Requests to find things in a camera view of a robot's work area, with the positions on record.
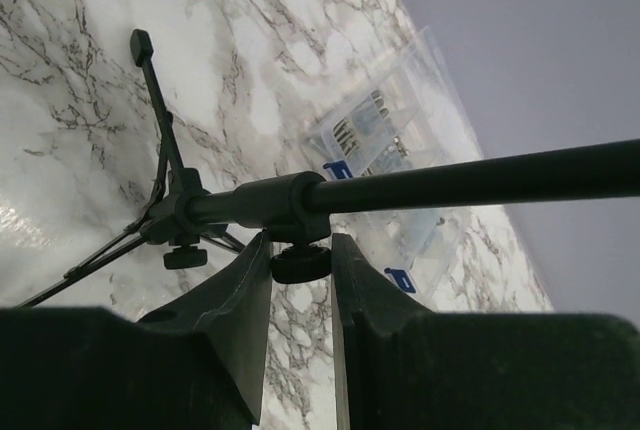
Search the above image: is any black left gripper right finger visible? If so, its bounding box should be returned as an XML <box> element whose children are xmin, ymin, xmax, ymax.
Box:
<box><xmin>331</xmin><ymin>234</ymin><xmax>639</xmax><ymax>429</ymax></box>

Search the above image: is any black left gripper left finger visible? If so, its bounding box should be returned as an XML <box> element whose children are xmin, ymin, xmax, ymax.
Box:
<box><xmin>1</xmin><ymin>233</ymin><xmax>272</xmax><ymax>429</ymax></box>

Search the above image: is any black tripod shock-mount stand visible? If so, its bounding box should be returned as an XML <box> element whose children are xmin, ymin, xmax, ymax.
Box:
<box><xmin>26</xmin><ymin>29</ymin><xmax>639</xmax><ymax>308</ymax></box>

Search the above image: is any clear plastic screw box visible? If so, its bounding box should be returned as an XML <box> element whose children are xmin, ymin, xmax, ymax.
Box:
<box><xmin>302</xmin><ymin>28</ymin><xmax>475</xmax><ymax>306</ymax></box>

